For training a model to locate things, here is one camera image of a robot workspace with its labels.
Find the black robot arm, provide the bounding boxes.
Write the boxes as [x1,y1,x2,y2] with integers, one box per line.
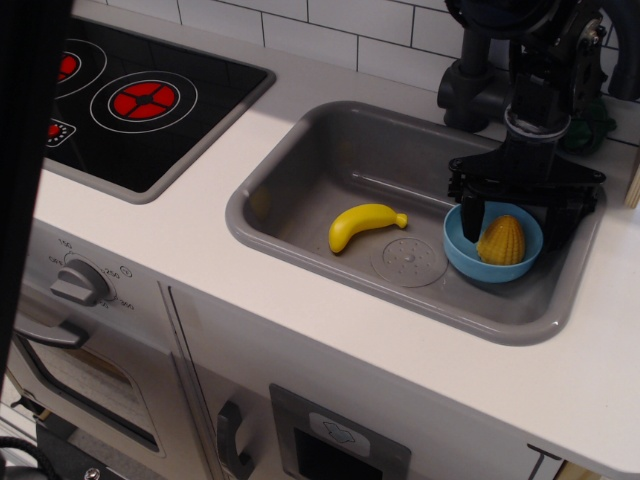
[447,1,606,250]

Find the grey dishwasher panel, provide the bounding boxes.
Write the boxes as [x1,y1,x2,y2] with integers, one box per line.
[269,384,411,480]

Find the black cable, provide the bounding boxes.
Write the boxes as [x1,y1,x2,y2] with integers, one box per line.
[0,433,56,480]

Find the grey oven door handle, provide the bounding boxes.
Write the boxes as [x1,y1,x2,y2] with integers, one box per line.
[14,313,89,349]

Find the yellow toy banana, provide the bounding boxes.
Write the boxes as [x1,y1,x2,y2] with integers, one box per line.
[328,203,408,254]

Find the green toy bell pepper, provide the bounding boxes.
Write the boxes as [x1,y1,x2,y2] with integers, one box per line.
[560,98,617,156]

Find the grey cabinet door handle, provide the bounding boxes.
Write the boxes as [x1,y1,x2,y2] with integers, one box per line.
[216,401,255,480]

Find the grey toy sink basin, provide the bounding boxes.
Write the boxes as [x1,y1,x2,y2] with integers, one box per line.
[226,102,604,345]

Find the black toy faucet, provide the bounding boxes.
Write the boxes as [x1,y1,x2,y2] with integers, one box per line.
[437,0,640,134]

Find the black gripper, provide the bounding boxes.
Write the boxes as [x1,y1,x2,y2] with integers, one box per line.
[448,141,606,252]

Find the black toy stove top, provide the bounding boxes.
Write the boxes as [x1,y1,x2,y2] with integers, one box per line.
[44,18,276,204]

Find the grey oven knob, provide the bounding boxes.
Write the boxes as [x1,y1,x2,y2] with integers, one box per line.
[50,259,110,306]

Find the toy oven door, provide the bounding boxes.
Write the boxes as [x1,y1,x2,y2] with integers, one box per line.
[3,279,201,480]

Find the yellow toy corn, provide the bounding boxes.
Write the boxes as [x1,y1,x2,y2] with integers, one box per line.
[476,215,526,266]

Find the blue plastic bowl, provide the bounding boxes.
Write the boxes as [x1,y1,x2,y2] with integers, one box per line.
[443,202,543,283]

